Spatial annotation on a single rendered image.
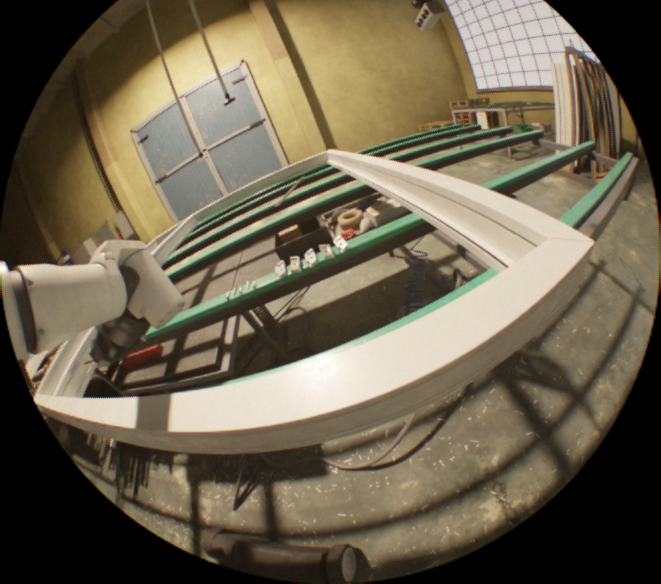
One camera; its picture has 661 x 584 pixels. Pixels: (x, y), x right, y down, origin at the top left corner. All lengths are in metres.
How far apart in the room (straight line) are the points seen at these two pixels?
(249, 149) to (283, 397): 6.55
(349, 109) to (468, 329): 6.92
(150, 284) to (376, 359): 0.28
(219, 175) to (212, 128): 1.40
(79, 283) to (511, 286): 0.36
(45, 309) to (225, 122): 6.71
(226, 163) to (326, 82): 3.65
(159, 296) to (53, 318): 0.16
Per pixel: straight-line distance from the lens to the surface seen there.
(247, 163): 6.66
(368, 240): 0.41
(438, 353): 0.15
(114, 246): 0.32
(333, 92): 6.98
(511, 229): 0.29
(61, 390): 0.81
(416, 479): 1.07
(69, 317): 0.24
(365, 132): 7.08
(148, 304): 0.33
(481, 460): 1.10
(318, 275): 0.41
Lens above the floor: 1.07
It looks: 30 degrees down
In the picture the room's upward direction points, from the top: 23 degrees counter-clockwise
